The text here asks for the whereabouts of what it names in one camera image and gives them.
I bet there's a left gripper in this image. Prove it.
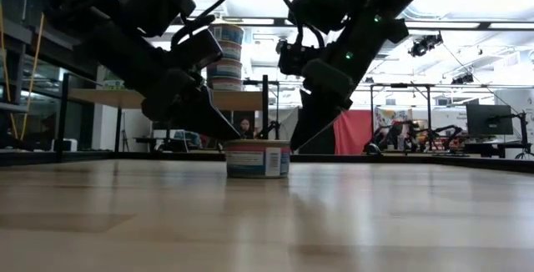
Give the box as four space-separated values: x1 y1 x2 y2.
74 11 243 142

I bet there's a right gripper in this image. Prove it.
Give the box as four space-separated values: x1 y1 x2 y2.
277 15 411 153

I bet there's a green label seafood can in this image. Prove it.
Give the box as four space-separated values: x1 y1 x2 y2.
102 78 126 91

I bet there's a wooden shelf with black legs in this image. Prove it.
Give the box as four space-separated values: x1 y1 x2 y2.
58 73 270 163

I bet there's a black upright panel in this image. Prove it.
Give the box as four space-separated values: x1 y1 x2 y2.
298 123 335 155

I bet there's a red hanging cloth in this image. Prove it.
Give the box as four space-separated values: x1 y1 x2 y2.
332 109 375 155

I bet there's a person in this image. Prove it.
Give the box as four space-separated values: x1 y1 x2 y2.
238 117 254 139

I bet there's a black track spotlight cluster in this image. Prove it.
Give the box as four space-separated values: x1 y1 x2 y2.
408 33 444 58

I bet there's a small white box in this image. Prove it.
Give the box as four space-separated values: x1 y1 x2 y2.
52 138 79 153

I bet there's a small black track spotlight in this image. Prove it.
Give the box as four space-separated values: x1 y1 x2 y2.
451 73 476 85

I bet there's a long ceiling light strip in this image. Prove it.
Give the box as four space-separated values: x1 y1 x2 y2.
164 15 534 30

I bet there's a dark background computer monitor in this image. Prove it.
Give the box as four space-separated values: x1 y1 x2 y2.
466 103 514 136

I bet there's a cluttered black background desk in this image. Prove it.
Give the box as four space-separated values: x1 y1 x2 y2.
462 137 533 159

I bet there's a grey side desk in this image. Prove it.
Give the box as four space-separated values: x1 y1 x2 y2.
0 101 30 113

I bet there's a black metal frame pole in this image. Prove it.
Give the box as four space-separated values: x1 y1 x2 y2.
0 149 534 174

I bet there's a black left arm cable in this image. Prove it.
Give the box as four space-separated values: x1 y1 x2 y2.
169 0 235 50

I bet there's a colourful wall poster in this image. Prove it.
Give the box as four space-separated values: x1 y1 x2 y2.
374 107 414 126

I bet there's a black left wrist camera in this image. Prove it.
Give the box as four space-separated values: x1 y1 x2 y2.
118 0 197 38

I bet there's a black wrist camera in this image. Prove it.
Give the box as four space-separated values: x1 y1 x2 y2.
118 0 197 38
289 0 350 34

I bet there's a black background gantry frame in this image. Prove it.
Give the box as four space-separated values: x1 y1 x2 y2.
369 82 435 152

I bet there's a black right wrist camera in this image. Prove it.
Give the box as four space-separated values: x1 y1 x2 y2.
289 0 350 34

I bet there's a yellow cable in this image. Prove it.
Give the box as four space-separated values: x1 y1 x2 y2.
0 3 46 139

